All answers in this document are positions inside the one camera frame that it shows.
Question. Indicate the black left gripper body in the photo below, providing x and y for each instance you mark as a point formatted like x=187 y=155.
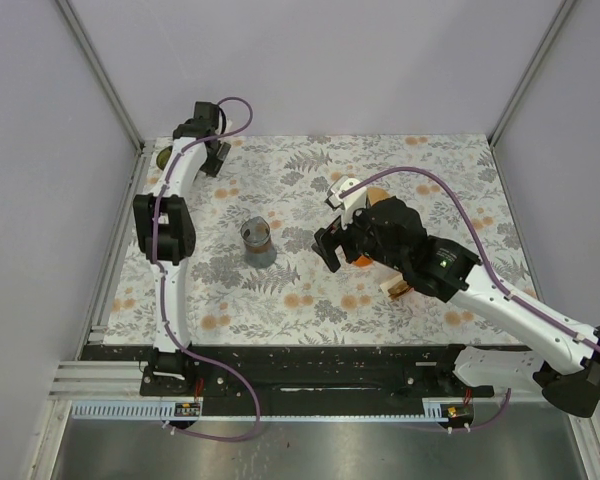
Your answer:
x=214 y=160

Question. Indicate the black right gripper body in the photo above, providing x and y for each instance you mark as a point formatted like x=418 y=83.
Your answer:
x=359 y=239

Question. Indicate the brown paper coffee filter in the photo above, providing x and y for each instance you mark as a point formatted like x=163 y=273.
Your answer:
x=376 y=194

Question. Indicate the orange glass carafe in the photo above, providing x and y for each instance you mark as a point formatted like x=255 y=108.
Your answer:
x=362 y=262

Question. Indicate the dark green dripper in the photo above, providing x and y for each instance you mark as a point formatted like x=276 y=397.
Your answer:
x=163 y=157

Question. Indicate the orange coffee filter pack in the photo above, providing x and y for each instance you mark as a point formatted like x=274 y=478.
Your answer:
x=395 y=286

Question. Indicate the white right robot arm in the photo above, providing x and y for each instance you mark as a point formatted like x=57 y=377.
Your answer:
x=564 y=363

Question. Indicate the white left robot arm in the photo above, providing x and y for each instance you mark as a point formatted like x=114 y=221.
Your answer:
x=166 y=236

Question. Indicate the floral patterned tablecloth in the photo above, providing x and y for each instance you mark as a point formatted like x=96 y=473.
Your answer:
x=451 y=180

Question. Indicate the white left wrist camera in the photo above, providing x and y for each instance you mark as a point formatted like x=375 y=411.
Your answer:
x=225 y=125

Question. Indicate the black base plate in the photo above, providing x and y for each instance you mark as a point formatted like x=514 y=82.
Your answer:
x=235 y=402

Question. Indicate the aluminium frame rail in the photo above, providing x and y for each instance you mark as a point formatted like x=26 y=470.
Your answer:
x=100 y=380

